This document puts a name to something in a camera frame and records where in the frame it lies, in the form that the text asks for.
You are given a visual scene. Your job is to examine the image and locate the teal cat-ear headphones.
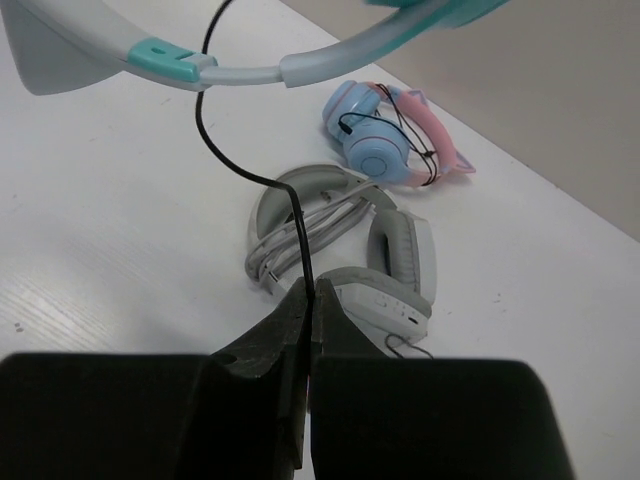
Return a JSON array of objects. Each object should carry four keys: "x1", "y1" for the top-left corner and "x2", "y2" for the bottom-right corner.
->
[{"x1": 1, "y1": 1, "x2": 501, "y2": 95}]

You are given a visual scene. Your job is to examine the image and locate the grey bundled headphone cable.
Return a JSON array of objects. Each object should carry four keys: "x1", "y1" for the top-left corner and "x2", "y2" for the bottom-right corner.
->
[{"x1": 243, "y1": 182, "x2": 381, "y2": 296}]

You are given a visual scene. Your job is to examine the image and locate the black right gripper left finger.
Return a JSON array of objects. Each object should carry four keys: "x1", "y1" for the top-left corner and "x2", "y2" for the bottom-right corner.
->
[{"x1": 1, "y1": 280, "x2": 311, "y2": 479}]

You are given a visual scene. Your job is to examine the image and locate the thin black audio cable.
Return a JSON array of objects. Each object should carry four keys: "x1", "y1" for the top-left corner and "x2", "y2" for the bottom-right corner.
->
[{"x1": 193, "y1": 0, "x2": 435, "y2": 361}]

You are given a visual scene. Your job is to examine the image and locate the pink blue cat-ear headphones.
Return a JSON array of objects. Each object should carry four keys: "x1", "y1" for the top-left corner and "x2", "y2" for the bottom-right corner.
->
[{"x1": 322, "y1": 80, "x2": 476, "y2": 188}]

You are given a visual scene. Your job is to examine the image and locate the grey white headphones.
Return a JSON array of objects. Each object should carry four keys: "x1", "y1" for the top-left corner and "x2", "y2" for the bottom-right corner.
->
[{"x1": 245, "y1": 164, "x2": 437, "y2": 346}]

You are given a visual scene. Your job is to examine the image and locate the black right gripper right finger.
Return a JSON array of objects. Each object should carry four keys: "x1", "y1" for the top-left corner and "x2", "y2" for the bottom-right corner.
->
[{"x1": 310, "y1": 279, "x2": 574, "y2": 479}]

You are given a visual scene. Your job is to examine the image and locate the black cable on pink headphones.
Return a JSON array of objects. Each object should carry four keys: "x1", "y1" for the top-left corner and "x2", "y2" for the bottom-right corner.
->
[{"x1": 337, "y1": 82, "x2": 441, "y2": 184}]

